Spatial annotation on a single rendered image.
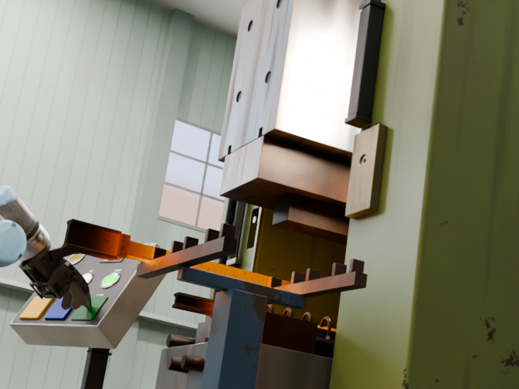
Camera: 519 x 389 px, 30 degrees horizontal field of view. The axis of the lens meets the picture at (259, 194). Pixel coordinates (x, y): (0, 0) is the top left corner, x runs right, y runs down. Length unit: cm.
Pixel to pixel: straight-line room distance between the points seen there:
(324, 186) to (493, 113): 43
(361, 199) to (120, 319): 76
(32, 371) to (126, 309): 1016
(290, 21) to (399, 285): 67
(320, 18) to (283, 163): 33
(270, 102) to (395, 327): 61
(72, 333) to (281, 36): 87
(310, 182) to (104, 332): 62
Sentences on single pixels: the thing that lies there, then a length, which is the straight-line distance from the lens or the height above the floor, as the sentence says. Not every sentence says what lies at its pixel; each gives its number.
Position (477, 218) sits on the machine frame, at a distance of 176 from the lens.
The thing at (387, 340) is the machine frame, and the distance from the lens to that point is 170.
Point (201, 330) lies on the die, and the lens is 210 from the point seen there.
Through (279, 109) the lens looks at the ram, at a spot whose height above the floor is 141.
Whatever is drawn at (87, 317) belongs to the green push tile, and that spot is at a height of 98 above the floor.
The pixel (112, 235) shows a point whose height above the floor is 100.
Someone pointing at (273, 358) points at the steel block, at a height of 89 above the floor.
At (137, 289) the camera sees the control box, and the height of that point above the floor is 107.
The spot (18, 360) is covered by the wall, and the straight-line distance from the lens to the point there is 1243.
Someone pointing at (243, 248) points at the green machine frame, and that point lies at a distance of 234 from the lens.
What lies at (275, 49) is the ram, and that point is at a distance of 212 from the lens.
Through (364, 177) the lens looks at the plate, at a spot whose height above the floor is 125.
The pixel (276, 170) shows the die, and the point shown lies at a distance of 203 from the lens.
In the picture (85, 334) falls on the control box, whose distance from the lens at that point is 236.
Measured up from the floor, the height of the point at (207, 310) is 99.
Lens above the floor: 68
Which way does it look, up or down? 16 degrees up
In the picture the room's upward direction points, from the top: 9 degrees clockwise
